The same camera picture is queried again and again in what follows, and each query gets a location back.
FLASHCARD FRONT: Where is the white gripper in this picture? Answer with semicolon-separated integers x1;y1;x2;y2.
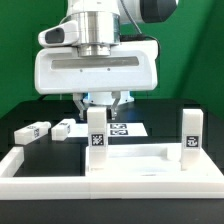
35;41;158;120

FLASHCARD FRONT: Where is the white desk top tray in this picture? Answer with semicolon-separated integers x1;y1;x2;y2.
85;143;223;177

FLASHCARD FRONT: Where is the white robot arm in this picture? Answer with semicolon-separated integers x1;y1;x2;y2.
34;0;179;118

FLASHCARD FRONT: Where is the sheet with fiducial markers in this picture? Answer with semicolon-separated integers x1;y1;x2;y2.
69;123;147;137

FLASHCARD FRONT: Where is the white U-shaped frame fence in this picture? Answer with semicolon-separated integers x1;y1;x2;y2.
0;147;224;200

